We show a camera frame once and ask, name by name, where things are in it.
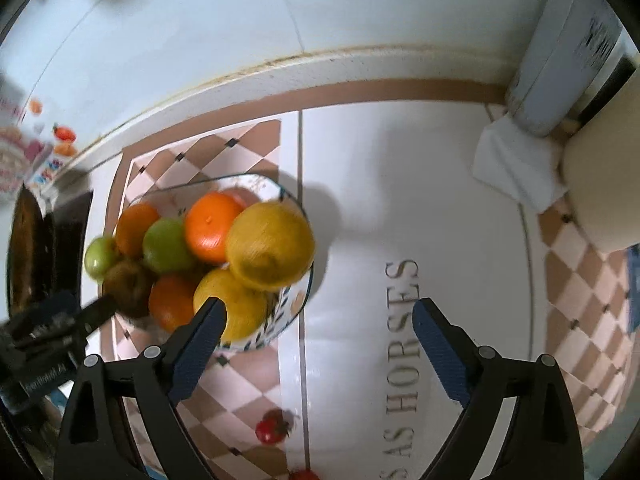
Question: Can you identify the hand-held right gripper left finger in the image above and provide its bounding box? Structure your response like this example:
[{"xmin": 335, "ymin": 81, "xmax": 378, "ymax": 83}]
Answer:
[{"xmin": 59, "ymin": 296, "xmax": 227, "ymax": 480}]

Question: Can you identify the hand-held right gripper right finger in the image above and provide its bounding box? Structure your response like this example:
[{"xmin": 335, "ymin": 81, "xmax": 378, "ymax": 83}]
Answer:
[{"xmin": 412, "ymin": 297, "xmax": 586, "ymax": 480}]

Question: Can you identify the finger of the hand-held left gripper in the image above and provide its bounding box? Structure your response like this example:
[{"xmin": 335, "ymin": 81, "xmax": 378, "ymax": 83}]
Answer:
[
  {"xmin": 75, "ymin": 294, "xmax": 119, "ymax": 333},
  {"xmin": 10, "ymin": 291, "xmax": 81, "ymax": 333}
]

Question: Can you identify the dark red apple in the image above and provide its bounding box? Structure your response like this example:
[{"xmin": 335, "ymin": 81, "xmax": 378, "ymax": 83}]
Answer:
[{"xmin": 101, "ymin": 259, "xmax": 156, "ymax": 320}]

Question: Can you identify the orange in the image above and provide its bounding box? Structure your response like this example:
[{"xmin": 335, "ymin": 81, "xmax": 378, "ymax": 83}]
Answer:
[
  {"xmin": 184, "ymin": 191, "xmax": 246, "ymax": 266},
  {"xmin": 148, "ymin": 274, "xmax": 201, "ymax": 333}
]

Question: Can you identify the green apple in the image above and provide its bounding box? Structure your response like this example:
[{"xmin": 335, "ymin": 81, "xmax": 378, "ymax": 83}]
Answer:
[
  {"xmin": 84, "ymin": 236, "xmax": 121, "ymax": 283},
  {"xmin": 142, "ymin": 218, "xmax": 196, "ymax": 275}
]

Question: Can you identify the yellow citrus fruit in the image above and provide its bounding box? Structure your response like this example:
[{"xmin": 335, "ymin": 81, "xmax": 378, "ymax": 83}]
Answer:
[
  {"xmin": 192, "ymin": 267, "xmax": 271, "ymax": 343},
  {"xmin": 225, "ymin": 201, "xmax": 317, "ymax": 292}
]

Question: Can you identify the dark orange tangerine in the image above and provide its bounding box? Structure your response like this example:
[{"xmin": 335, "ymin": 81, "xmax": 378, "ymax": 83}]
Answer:
[{"xmin": 116, "ymin": 203, "xmax": 161, "ymax": 259}]

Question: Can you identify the floral oval plate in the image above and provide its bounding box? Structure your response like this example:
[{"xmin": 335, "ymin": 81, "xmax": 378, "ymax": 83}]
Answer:
[{"xmin": 107, "ymin": 174, "xmax": 316, "ymax": 356}]

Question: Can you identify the black frying pan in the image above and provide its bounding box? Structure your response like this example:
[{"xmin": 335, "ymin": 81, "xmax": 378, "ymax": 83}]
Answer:
[{"xmin": 6, "ymin": 185, "xmax": 56, "ymax": 318}]

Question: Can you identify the black gas stove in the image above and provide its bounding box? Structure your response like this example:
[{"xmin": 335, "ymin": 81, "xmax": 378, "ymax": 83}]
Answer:
[{"xmin": 42, "ymin": 187, "xmax": 96, "ymax": 306}]

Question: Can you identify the checkered printed table mat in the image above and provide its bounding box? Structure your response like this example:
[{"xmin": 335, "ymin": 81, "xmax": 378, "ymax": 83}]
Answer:
[{"xmin": 97, "ymin": 80, "xmax": 640, "ymax": 480}]

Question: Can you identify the white folded tissue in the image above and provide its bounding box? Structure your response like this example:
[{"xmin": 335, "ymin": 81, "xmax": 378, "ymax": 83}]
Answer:
[{"xmin": 472, "ymin": 110, "xmax": 571, "ymax": 213}]

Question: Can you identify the cream utensil holder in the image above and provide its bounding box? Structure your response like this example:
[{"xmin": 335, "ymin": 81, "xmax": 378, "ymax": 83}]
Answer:
[{"xmin": 559, "ymin": 65, "xmax": 640, "ymax": 253}]

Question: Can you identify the grey spray can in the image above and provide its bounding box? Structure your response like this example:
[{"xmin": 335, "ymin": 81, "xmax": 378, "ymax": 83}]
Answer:
[{"xmin": 505, "ymin": 0, "xmax": 628, "ymax": 138}]

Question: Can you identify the colourful fruit wall sticker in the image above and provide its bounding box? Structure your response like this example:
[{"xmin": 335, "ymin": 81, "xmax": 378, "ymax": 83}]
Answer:
[{"xmin": 0, "ymin": 80, "xmax": 81, "ymax": 206}]

